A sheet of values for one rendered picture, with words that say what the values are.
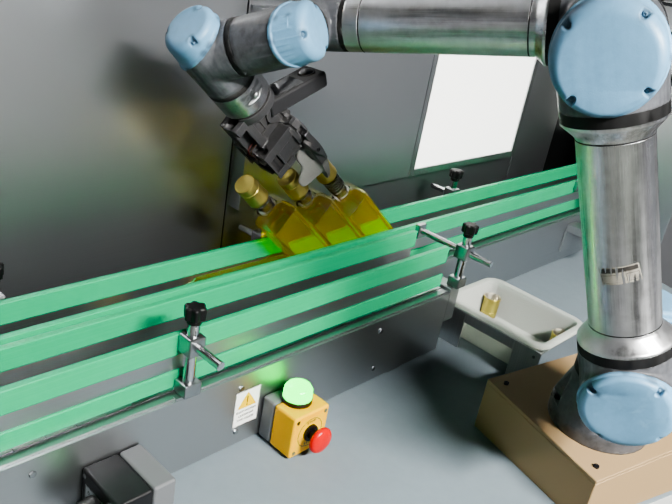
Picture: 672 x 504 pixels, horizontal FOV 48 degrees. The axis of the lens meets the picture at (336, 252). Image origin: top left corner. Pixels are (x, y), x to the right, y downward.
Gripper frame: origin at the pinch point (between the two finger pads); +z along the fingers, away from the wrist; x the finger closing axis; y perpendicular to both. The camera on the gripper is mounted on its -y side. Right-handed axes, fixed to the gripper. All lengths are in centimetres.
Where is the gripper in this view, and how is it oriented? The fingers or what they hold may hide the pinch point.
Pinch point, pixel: (318, 163)
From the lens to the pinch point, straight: 122.9
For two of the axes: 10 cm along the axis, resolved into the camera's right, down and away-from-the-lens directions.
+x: 7.1, 4.0, -5.9
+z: 4.1, 4.4, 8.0
